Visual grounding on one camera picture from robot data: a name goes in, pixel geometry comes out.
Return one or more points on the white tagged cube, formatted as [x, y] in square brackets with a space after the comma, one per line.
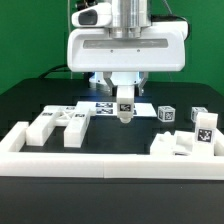
[166, 113]
[195, 111]

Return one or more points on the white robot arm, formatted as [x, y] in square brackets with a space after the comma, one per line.
[121, 78]

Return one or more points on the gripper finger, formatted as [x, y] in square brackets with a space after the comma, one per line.
[107, 78]
[143, 79]

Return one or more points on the white tagged cube left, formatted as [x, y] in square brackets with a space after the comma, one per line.
[166, 113]

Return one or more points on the small white chair part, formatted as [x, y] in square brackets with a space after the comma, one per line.
[125, 103]

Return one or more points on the white chair seat block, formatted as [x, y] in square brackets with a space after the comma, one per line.
[183, 143]

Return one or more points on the white tagged cube right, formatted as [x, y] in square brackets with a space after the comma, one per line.
[195, 111]

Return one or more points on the white chair back frame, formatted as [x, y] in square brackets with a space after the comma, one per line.
[74, 120]

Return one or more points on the white marker base sheet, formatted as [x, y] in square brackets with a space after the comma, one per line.
[110, 108]

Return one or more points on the white U-shaped fence frame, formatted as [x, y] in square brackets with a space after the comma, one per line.
[13, 162]

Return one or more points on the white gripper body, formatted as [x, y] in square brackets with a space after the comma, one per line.
[119, 36]

